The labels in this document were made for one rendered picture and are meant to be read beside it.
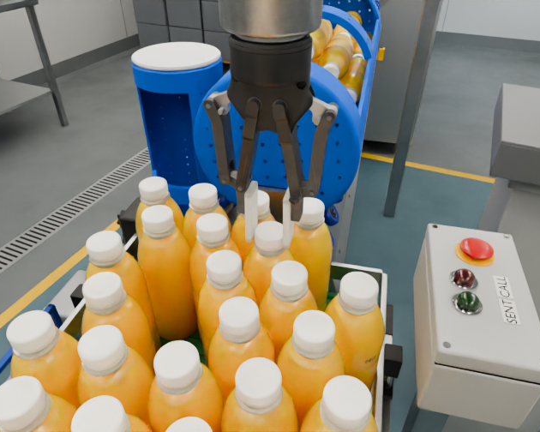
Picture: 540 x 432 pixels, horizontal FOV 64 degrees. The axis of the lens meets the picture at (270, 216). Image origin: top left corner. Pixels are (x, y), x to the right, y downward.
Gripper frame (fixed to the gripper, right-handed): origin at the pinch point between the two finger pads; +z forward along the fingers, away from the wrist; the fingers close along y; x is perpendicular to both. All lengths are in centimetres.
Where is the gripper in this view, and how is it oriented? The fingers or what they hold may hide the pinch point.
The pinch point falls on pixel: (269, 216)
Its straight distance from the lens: 50.3
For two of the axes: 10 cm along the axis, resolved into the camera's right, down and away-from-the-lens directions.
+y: -9.7, -1.5, 2.0
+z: 0.0, 8.1, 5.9
